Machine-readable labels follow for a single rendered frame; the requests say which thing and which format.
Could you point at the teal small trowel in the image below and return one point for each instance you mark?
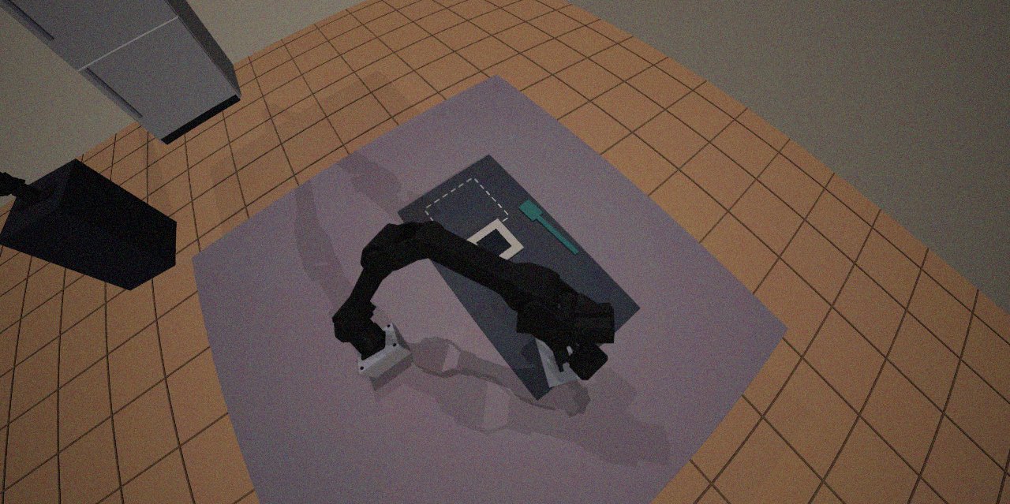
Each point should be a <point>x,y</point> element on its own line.
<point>534,213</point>

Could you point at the beige square tile with black square centre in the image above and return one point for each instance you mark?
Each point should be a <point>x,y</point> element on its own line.
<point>496,238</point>

